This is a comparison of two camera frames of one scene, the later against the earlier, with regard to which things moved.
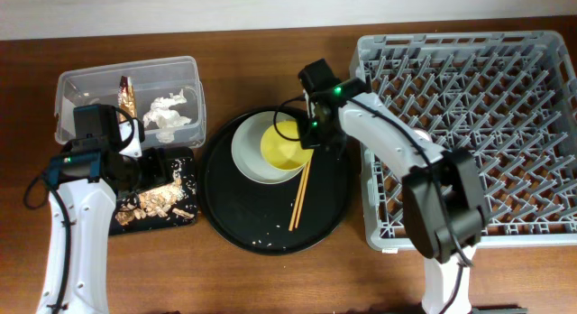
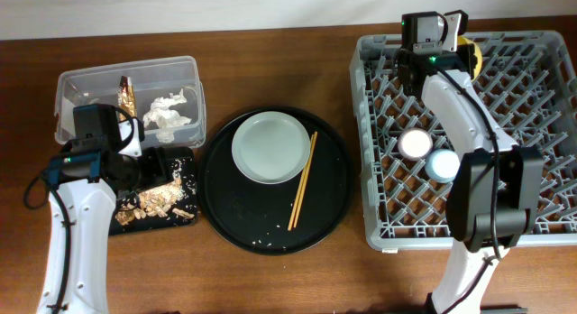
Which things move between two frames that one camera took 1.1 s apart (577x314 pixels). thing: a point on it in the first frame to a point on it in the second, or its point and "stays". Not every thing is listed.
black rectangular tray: [173, 203] stays
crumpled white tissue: [164, 118] stays
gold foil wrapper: [126, 98] stays
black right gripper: [307, 141] to [464, 53]
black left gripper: [160, 168] stays
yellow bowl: [280, 145] to [465, 41]
